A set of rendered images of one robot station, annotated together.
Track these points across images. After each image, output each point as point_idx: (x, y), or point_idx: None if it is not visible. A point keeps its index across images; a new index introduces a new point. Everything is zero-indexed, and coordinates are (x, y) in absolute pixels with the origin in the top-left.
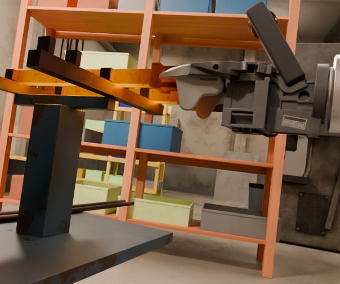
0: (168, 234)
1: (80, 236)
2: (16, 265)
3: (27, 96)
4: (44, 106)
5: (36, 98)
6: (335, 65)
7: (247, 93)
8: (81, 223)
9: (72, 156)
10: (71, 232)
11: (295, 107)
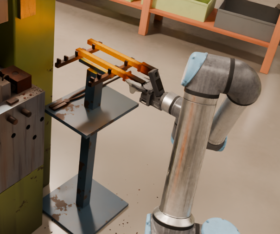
0: (136, 105)
1: (104, 108)
2: (88, 124)
3: (83, 61)
4: (90, 72)
5: (86, 63)
6: (162, 100)
7: (146, 94)
8: (105, 98)
9: (100, 85)
10: (101, 105)
11: (157, 101)
